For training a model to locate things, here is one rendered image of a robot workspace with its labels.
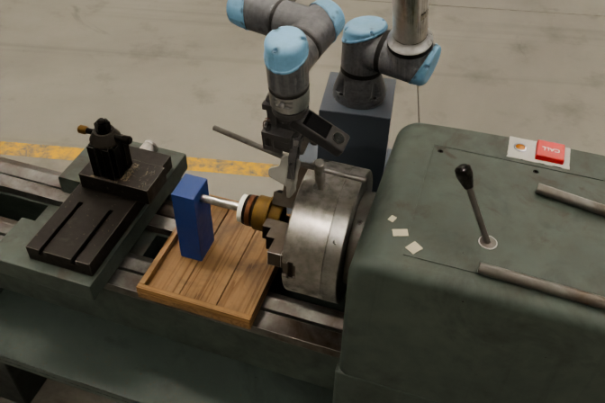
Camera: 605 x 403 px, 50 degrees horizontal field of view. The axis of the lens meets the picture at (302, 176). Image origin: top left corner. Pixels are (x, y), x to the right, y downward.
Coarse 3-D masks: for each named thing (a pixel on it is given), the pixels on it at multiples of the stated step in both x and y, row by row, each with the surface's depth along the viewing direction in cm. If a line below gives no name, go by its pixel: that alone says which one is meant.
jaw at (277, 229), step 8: (264, 224) 149; (272, 224) 149; (280, 224) 150; (264, 232) 150; (272, 232) 147; (280, 232) 147; (272, 240) 146; (280, 240) 145; (272, 248) 143; (280, 248) 143; (272, 256) 143; (280, 256) 142; (272, 264) 144; (280, 264) 144; (288, 264) 141; (288, 272) 142
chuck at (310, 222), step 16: (304, 176) 142; (336, 176) 142; (304, 192) 139; (336, 192) 139; (304, 208) 138; (320, 208) 137; (288, 224) 138; (304, 224) 137; (320, 224) 136; (288, 240) 138; (304, 240) 137; (320, 240) 136; (288, 256) 139; (304, 256) 138; (320, 256) 136; (304, 272) 139; (320, 272) 138; (288, 288) 147; (304, 288) 143; (320, 288) 141
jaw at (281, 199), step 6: (300, 168) 150; (306, 168) 149; (300, 174) 150; (300, 180) 150; (276, 192) 152; (282, 192) 153; (294, 192) 151; (276, 198) 152; (282, 198) 152; (288, 198) 151; (294, 198) 151; (276, 204) 152; (282, 204) 152; (288, 204) 151
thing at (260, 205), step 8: (248, 200) 153; (256, 200) 154; (264, 200) 153; (272, 200) 152; (248, 208) 152; (256, 208) 151; (264, 208) 151; (272, 208) 152; (280, 208) 152; (248, 216) 152; (256, 216) 151; (264, 216) 150; (272, 216) 151; (280, 216) 151; (248, 224) 154; (256, 224) 152
